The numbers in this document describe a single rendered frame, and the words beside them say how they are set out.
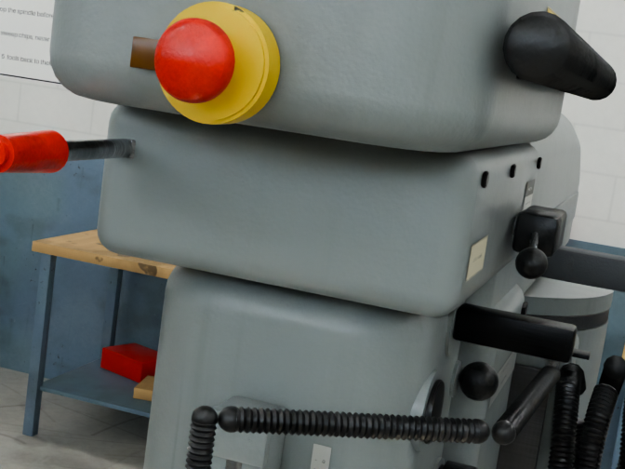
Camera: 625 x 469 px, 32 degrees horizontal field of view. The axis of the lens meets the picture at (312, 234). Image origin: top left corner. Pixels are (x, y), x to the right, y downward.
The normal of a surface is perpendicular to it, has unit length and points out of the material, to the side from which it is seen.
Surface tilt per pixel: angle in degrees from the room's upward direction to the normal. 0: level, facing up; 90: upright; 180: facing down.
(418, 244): 90
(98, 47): 90
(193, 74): 94
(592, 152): 90
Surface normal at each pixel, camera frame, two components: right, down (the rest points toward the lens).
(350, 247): -0.31, 0.10
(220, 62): 0.27, 0.14
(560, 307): 0.50, 0.19
